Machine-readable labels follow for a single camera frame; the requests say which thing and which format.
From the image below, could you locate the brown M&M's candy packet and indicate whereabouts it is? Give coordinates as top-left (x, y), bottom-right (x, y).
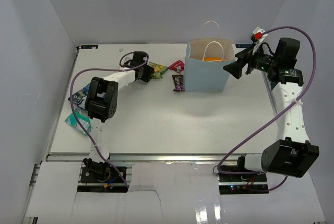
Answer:
top-left (172, 74), bottom-right (185, 92)

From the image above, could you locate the black XDOF label plate left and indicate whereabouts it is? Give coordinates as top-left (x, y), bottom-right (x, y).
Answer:
top-left (80, 44), bottom-right (99, 50)

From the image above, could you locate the dark blue chips bag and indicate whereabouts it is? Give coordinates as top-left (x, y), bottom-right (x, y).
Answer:
top-left (68, 84), bottom-right (90, 110)

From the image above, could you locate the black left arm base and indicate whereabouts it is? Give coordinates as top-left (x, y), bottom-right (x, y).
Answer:
top-left (77, 158), bottom-right (128, 193)

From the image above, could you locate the black XDOF label plate right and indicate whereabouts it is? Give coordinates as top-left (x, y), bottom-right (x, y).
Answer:
top-left (235, 44), bottom-right (252, 49)

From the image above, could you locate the pink Himalaya candy packet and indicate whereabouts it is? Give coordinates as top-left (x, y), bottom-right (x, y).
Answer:
top-left (169, 60), bottom-right (185, 74)

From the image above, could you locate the yellow green candy bag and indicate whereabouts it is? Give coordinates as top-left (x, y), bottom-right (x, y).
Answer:
top-left (148, 62), bottom-right (169, 79)

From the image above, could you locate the orange Kettle chips bag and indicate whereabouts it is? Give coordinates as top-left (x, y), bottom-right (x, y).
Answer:
top-left (202, 57), bottom-right (224, 62)

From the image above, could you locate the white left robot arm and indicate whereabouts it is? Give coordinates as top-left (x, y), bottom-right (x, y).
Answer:
top-left (85, 51), bottom-right (154, 163)

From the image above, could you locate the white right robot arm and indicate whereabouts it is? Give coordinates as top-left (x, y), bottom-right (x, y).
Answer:
top-left (224, 38), bottom-right (319, 182)

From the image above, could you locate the black xdof label plate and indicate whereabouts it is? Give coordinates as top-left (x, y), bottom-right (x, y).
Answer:
top-left (235, 44), bottom-right (252, 49)
top-left (80, 44), bottom-right (99, 50)

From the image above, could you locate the white cardboard front sheet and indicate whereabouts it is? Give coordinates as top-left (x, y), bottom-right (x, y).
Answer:
top-left (26, 162), bottom-right (325, 223)

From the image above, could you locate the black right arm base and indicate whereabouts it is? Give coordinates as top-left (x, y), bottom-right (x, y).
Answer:
top-left (213, 165), bottom-right (269, 195)

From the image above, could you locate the aluminium table edge rail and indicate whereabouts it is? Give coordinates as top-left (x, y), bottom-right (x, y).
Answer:
top-left (45, 153), bottom-right (248, 162)

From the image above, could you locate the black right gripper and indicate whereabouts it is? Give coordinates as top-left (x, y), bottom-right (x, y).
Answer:
top-left (224, 43), bottom-right (279, 79)

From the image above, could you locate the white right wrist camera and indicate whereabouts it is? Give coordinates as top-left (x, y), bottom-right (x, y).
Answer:
top-left (250, 27), bottom-right (268, 55)

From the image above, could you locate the light blue paper bag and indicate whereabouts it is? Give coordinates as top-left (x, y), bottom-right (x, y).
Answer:
top-left (183, 36), bottom-right (235, 92)

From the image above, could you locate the green Fox's candy bag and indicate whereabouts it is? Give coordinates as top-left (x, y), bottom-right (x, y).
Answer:
top-left (64, 108), bottom-right (92, 133)

